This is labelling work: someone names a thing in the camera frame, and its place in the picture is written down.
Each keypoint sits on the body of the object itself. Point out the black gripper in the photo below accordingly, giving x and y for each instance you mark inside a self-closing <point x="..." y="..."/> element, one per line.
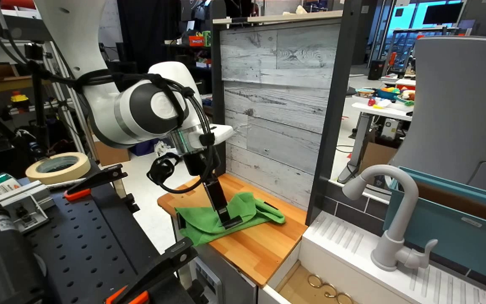
<point x="200" y="164"/>

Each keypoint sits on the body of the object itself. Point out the green towel with black tags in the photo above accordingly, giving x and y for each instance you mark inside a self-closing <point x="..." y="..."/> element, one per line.
<point x="197" y="221"/>

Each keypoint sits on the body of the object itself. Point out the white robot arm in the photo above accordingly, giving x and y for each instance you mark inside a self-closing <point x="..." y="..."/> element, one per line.
<point x="118" y="112"/>

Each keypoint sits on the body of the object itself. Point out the large black orange clamp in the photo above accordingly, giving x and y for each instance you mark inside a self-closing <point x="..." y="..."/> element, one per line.
<point x="163" y="264"/>

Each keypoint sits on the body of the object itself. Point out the blue bag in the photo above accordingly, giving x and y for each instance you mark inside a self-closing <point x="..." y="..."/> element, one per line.
<point x="141" y="149"/>

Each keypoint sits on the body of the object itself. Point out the grey wood plank panel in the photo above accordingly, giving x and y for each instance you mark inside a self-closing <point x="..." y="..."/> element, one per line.
<point x="276" y="112"/>

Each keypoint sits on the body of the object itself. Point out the tall cardboard box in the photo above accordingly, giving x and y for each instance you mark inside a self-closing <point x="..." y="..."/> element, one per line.
<point x="109" y="152"/>

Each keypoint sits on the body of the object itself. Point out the white sink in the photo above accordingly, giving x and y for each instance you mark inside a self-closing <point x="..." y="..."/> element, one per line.
<point x="337" y="247"/>

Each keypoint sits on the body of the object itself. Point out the small black orange clamp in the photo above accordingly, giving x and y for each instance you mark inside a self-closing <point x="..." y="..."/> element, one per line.
<point x="92" y="181"/>

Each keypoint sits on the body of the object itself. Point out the black perforated board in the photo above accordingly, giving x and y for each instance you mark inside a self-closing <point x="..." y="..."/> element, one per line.
<point x="84" y="247"/>

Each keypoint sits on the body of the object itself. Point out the black storage shelf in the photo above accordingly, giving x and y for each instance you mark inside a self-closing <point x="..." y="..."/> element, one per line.
<point x="194" y="47"/>

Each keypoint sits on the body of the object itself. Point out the small brown cardboard box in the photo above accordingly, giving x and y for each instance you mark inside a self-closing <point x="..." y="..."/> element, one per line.
<point x="372" y="155"/>

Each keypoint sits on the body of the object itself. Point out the grey faucet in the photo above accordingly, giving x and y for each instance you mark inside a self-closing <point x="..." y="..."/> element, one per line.
<point x="391" y="247"/>

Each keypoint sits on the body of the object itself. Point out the silver tripod legs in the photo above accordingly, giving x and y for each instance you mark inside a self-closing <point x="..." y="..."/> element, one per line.
<point x="65" y="112"/>

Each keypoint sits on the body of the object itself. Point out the small red toy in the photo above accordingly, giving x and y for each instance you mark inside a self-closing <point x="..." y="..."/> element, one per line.
<point x="371" y="101"/>

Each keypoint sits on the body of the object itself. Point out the white table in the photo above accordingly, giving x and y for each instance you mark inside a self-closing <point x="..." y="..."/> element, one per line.
<point x="378" y="110"/>

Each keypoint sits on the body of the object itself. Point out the beige masking tape roll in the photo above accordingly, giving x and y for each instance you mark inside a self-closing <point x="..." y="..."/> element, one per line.
<point x="33" y="172"/>

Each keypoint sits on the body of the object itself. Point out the white teal label box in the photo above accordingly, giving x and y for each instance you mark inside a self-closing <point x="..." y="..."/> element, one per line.
<point x="0" y="186"/>

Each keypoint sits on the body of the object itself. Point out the black machine housing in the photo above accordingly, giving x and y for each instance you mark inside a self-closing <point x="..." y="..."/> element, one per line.
<point x="0" y="253"/>

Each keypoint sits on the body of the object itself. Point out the teal cabinet front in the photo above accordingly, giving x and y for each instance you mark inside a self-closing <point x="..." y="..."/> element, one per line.
<point x="450" y="237"/>

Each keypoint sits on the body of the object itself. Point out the grey chair back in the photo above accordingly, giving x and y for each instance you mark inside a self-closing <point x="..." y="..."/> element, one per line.
<point x="462" y="112"/>

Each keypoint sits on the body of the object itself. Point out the blue lit monitor screen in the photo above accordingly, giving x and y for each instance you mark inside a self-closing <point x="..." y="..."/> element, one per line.
<point x="416" y="17"/>

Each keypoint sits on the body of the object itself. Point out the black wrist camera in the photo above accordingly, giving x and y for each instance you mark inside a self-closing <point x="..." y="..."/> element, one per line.
<point x="160" y="167"/>

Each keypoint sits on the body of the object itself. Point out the thin black frame post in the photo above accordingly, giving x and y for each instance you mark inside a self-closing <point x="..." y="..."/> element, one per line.
<point x="217" y="78"/>

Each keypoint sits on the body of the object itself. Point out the wide black frame post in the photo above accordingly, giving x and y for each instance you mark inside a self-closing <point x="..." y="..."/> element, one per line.
<point x="332" y="123"/>

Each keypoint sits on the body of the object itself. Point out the grey metal bracket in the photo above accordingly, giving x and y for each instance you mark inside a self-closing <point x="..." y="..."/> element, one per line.
<point x="25" y="210"/>

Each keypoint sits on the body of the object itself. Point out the black camera stand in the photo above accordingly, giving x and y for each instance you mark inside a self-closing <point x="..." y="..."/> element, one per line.
<point x="38" y="101"/>

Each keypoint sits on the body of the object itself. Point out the black stereo camera bar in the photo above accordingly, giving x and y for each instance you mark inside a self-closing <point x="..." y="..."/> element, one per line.
<point x="6" y="25"/>

